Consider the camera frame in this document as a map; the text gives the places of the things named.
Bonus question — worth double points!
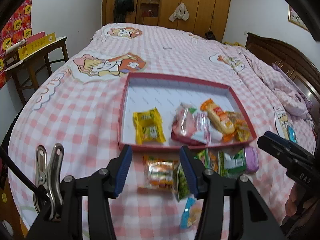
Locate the white paper roll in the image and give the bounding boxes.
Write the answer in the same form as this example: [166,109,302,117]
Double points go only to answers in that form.
[5,39,27,53]

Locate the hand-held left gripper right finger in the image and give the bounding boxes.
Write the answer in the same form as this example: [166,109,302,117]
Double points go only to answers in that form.
[179,145,285,240]

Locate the pink checked quilt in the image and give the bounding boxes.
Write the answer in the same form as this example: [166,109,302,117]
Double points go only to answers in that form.
[250,52,313,117]

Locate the yellow snack packet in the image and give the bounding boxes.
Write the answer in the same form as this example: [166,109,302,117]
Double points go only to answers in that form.
[136,124,167,145]
[132,107,163,127]

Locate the small orange crinkly packet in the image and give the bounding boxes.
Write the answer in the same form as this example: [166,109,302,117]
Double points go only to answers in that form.
[225,111,250,142]

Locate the yellow cardboard box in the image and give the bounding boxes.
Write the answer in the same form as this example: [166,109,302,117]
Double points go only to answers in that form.
[18,32,56,60]

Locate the clear blue-edged gummy packet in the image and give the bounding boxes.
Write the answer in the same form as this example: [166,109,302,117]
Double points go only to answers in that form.
[180,197,198,229]

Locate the peach jelly spout pouch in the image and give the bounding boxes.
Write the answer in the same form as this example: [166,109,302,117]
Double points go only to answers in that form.
[171,102,223,144]

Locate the framed wall picture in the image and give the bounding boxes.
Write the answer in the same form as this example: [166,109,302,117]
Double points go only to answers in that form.
[288,5,309,32]

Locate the orange cake snack packet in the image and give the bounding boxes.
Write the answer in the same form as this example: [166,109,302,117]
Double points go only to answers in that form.
[200,99,237,135]

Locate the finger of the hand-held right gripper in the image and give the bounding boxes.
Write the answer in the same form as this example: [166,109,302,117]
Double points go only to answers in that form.
[257,135,314,165]
[266,131,314,157]

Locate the clear orange candy packet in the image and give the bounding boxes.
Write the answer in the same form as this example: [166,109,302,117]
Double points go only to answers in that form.
[142,155,179,191]

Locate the wooden wardrobe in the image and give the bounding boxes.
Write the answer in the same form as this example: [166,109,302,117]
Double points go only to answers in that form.
[101,0,233,43]

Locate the pink shallow cardboard box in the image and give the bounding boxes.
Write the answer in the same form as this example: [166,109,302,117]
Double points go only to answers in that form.
[117,72,258,153]

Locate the green white snack packet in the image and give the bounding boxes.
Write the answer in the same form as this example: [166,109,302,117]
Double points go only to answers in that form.
[218,147,247,178]

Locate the black cable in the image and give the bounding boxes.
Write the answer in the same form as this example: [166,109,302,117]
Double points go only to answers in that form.
[0,145,50,203]

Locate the dark wooden headboard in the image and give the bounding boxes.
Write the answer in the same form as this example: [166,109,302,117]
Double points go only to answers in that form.
[245,32,320,105]

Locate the red yellow printed wall cloth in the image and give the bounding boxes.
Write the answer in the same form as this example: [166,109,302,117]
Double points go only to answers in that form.
[0,0,33,88]

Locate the purple jelly cup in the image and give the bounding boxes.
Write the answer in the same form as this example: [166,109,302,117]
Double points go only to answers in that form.
[244,146,259,174]

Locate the red snack packet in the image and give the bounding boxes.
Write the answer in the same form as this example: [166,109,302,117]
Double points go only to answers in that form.
[171,130,208,146]

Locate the metal spring clip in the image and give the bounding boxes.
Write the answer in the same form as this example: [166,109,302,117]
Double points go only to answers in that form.
[35,144,64,221]

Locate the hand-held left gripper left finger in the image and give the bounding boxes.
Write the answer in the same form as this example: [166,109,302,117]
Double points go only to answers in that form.
[25,145,133,240]

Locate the beige hanging cloth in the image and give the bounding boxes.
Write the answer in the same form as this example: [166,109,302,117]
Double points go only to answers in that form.
[169,2,189,22]

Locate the green pea snack bag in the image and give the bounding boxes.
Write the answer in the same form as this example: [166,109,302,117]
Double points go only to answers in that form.
[175,164,191,202]

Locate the person's right hand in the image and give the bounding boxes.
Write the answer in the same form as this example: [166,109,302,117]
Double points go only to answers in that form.
[286,187,310,217]

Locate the dark hanging clothes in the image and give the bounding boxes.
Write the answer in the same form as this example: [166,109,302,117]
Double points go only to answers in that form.
[112,0,135,23]

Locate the dark wooden side table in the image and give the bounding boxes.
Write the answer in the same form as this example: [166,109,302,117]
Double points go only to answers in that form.
[4,36,69,105]

